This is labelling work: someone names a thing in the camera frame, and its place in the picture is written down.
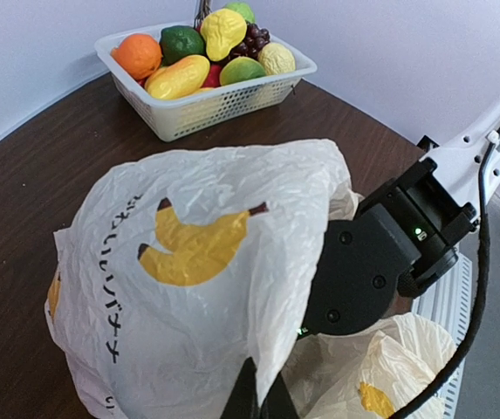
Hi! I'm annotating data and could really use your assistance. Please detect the red grape bunch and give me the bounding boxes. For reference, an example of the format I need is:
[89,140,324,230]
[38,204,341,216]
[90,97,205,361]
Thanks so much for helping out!
[229,23,271,59]

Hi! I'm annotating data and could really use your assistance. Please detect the orange in basket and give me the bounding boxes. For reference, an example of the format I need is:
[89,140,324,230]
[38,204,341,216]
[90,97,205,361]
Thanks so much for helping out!
[110,33,162,80]

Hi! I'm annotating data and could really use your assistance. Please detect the aluminium front rail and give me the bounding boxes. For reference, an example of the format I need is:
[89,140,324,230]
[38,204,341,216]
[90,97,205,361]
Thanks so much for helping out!
[411,252,472,419]

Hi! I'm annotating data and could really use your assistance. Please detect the right black cable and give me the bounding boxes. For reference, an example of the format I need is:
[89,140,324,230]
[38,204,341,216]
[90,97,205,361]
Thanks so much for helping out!
[388,78,500,419]

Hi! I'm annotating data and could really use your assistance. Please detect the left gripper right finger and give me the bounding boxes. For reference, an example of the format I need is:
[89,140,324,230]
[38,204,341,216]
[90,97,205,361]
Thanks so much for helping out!
[260,374,299,419]

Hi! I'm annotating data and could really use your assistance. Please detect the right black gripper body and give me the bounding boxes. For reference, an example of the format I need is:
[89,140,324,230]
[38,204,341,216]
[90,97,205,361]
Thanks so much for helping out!
[301,181,459,336]

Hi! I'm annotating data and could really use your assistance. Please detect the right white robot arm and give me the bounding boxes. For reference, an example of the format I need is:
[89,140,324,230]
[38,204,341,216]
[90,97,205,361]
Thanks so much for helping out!
[298,100,500,338]

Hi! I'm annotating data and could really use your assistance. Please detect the green lime in basket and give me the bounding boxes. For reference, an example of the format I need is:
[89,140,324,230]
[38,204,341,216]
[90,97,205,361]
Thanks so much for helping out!
[160,25,205,65]

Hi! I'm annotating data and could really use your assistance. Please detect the white plastic basket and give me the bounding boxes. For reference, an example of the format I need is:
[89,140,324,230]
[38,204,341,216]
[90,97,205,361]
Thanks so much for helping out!
[94,30,318,142]

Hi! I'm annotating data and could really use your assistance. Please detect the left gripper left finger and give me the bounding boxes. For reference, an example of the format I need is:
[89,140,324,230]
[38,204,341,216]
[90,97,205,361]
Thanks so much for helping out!
[220,358,260,419]

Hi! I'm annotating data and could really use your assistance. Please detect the green yellow mango in basket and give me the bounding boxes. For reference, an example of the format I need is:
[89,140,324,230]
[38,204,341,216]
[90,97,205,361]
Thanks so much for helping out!
[219,57,266,86]

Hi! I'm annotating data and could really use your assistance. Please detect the yellow lemon in basket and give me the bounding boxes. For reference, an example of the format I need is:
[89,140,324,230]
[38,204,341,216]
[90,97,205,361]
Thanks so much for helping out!
[257,43,296,76]

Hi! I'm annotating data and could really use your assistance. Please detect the red apple in basket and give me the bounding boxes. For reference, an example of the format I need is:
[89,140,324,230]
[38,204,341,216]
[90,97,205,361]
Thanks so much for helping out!
[202,64,223,89]

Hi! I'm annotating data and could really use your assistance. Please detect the green apple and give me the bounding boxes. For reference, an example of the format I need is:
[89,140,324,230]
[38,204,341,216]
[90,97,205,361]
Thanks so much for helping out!
[224,2,256,24]

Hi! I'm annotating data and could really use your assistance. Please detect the beige plastic bag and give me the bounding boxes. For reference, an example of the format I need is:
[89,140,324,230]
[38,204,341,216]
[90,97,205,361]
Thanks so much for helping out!
[45,140,455,418]

